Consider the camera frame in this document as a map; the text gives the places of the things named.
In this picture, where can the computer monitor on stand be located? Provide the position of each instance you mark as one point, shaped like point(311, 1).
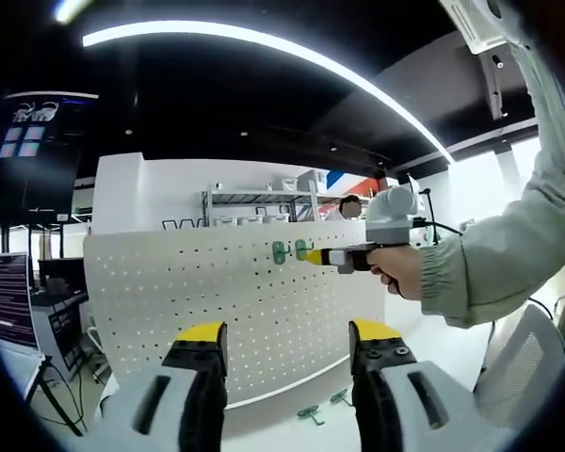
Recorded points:
point(7, 301)

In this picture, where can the dark wall screen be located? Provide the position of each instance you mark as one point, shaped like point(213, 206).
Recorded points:
point(47, 160)

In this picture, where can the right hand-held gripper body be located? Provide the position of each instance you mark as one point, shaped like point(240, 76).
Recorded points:
point(391, 212)

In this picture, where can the white mesh office chair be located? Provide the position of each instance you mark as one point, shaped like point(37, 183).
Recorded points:
point(522, 367)

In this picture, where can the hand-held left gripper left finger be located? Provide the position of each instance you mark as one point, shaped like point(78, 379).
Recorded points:
point(132, 409)

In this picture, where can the ceiling track spotlight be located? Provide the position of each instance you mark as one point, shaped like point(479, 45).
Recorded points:
point(498, 85)

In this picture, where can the white perforated mounting plate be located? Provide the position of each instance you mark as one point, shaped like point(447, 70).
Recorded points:
point(193, 292)

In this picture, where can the black laptop stand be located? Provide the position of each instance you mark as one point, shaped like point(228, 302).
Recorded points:
point(59, 400)

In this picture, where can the person's right hand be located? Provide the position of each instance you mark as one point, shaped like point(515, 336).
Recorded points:
point(402, 270)

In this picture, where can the white ceiling air conditioner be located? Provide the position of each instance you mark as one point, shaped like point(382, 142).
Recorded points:
point(475, 23)

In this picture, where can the long ceiling light strip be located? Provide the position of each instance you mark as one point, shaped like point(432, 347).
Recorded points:
point(311, 56)

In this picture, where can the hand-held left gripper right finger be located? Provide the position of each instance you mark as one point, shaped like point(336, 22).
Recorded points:
point(452, 419)

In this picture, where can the black tripod stand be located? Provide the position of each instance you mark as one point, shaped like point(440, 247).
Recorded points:
point(427, 207)

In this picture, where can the metal storage shelf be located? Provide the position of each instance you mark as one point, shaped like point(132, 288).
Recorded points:
point(259, 200)

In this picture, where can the dark equipment cabinet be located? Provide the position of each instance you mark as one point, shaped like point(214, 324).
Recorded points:
point(61, 306)

